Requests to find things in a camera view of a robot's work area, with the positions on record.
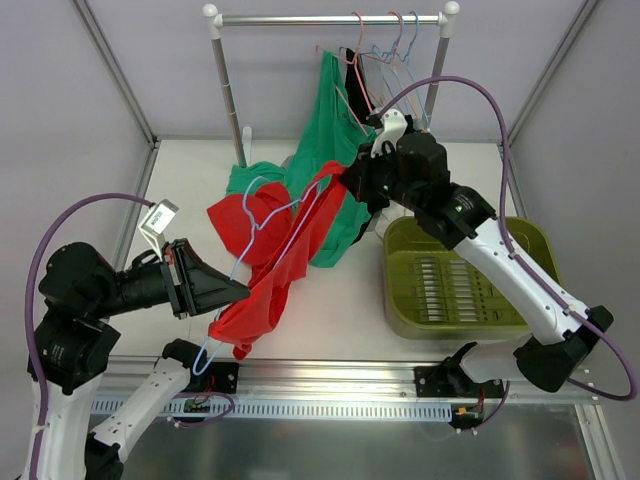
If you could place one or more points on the red tank top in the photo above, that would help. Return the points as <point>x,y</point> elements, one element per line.
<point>246,321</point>

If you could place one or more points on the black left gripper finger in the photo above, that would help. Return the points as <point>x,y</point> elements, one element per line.
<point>208,302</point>
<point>205,277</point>

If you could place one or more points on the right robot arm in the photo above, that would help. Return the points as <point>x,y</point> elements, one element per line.
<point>412,171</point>

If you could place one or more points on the light blue wire hanger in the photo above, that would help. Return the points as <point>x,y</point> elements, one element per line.
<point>252,224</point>

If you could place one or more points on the black garment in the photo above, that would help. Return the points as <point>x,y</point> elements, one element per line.
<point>358,95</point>

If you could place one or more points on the white slotted cable duct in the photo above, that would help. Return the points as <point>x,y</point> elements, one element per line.
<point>308,410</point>

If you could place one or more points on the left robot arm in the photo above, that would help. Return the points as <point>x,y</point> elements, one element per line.
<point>70,351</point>

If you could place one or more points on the aluminium frame rail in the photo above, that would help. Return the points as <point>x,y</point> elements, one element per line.
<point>329,380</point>

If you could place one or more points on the olive green plastic basket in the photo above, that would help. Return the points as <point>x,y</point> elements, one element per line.
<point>431,293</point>

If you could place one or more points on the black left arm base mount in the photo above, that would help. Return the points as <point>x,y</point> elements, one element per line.
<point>220,377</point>

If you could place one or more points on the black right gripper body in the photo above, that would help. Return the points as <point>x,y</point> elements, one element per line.
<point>361,176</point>

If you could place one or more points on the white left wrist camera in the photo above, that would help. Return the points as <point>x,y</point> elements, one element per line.
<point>154,222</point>

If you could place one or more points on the metal clothes rack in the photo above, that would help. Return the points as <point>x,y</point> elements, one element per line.
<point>330,70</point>

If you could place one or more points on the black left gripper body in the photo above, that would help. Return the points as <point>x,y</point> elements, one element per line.
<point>176,279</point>

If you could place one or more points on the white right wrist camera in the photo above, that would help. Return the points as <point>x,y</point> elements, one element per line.
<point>394,125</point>

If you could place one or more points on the pink wire hanger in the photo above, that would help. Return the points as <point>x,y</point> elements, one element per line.
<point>386,60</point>
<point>321,51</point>

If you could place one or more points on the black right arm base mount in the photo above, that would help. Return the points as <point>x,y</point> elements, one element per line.
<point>440,382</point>

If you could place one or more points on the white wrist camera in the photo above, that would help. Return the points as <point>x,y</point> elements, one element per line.
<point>154,222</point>
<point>394,125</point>

